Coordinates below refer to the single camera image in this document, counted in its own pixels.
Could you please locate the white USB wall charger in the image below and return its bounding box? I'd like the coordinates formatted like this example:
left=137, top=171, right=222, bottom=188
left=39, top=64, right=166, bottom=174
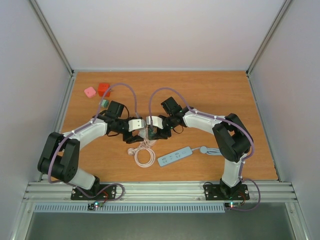
left=138, top=128, right=148, bottom=140

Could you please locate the dark green patterned cube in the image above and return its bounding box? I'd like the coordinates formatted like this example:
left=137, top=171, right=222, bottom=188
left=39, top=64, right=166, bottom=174
left=147, top=126, right=157, bottom=141

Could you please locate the light blue power strip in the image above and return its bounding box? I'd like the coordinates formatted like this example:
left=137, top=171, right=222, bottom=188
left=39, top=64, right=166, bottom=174
left=157, top=146, right=193, bottom=167

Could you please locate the green small plug charger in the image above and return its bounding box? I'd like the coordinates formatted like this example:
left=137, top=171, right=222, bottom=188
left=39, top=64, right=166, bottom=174
left=100, top=99, right=110, bottom=108

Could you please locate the red cube plug adapter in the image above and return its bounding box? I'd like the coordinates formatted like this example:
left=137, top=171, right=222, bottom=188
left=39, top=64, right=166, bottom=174
left=97, top=82, right=110, bottom=97

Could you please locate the pink cube plug adapter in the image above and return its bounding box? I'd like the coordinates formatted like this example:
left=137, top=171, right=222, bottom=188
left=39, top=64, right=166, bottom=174
left=83, top=86, right=97, bottom=98

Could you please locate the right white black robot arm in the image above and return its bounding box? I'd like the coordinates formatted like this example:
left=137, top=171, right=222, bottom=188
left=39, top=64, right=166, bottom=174
left=146, top=97, right=254, bottom=199

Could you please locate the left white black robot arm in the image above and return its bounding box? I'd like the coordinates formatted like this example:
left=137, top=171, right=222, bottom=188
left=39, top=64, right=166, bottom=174
left=37, top=101, right=146, bottom=199

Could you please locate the left small circuit board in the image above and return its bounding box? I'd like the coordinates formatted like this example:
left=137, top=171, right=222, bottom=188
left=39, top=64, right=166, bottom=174
left=87, top=202, right=104, bottom=211

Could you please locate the small circuit board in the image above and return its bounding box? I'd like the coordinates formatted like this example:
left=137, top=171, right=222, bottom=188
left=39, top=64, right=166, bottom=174
left=224, top=201, right=244, bottom=209
left=87, top=202, right=104, bottom=211

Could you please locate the right small circuit board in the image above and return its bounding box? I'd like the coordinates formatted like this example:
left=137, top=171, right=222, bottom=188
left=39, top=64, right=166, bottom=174
left=224, top=201, right=244, bottom=209

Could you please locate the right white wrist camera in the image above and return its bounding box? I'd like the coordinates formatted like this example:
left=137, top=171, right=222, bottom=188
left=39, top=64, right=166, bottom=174
left=146, top=116, right=164, bottom=129

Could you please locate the light blue coiled power cord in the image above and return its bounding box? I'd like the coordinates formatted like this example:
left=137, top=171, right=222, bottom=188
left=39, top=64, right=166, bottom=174
left=191, top=145, right=225, bottom=157

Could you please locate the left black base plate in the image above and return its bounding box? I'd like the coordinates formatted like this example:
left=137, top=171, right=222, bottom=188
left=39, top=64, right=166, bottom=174
left=70, top=184, right=117, bottom=201

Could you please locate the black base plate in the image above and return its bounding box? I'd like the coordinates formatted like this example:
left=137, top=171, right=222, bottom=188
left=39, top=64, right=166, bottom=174
left=202, top=182, right=250, bottom=201
left=70, top=184, right=117, bottom=201

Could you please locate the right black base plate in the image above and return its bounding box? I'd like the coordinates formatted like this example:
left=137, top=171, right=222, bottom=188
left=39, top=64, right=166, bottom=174
left=202, top=182, right=250, bottom=201

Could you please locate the aluminium front rail frame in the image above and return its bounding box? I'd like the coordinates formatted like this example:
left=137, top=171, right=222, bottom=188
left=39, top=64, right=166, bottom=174
left=22, top=180, right=298, bottom=203

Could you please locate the blue slotted cable duct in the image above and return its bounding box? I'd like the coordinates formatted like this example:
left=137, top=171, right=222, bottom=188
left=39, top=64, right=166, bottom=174
left=34, top=203, right=225, bottom=214

